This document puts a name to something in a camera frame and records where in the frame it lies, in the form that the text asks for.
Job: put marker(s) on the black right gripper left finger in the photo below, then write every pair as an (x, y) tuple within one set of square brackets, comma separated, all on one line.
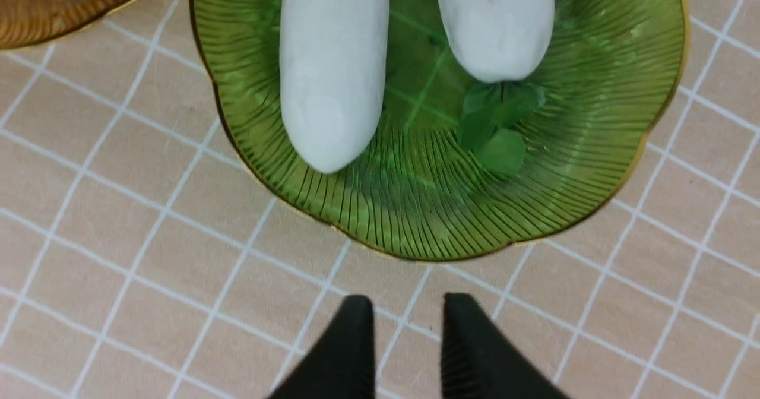
[(341, 364)]

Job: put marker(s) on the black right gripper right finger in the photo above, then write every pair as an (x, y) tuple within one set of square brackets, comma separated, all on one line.
[(478, 361)]

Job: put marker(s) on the white radish with leaves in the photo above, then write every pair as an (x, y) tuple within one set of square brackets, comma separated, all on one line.
[(332, 77)]

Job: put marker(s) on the orange checkered tablecloth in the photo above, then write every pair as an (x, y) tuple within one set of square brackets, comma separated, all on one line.
[(141, 260)]

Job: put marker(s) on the green glass plate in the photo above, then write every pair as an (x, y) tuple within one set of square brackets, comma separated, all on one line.
[(610, 73)]

